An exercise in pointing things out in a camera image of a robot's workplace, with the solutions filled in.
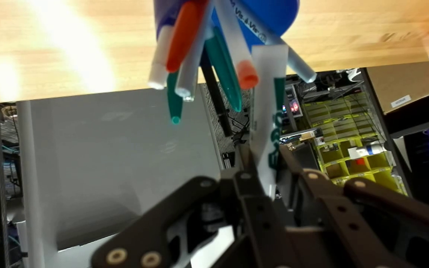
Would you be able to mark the white marker orange cap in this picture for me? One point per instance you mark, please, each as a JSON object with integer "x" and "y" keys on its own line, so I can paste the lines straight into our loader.
{"x": 235, "y": 45}

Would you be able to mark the plain white marker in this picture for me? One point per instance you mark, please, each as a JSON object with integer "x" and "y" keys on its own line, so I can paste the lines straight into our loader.
{"x": 160, "y": 65}
{"x": 187, "y": 84}

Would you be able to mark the white marker grey end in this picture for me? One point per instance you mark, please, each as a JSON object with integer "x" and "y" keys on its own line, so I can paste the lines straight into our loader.
{"x": 299, "y": 65}

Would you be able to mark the teal tipped marker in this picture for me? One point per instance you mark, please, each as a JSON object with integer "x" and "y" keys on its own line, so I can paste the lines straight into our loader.
{"x": 175, "y": 105}

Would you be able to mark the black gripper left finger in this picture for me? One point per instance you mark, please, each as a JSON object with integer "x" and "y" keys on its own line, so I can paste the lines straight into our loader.
{"x": 145, "y": 224}

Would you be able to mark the thin black pen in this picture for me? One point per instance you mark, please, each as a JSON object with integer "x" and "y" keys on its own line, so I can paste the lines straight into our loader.
{"x": 218, "y": 102}

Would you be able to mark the blue plastic cup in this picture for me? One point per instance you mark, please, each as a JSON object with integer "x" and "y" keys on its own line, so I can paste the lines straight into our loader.
{"x": 275, "y": 13}

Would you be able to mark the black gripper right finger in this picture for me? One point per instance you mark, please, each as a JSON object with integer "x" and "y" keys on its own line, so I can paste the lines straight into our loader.
{"x": 373, "y": 209}

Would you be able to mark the yellow storage shelf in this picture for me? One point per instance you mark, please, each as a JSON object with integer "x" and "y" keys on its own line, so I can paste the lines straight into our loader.
{"x": 354, "y": 129}

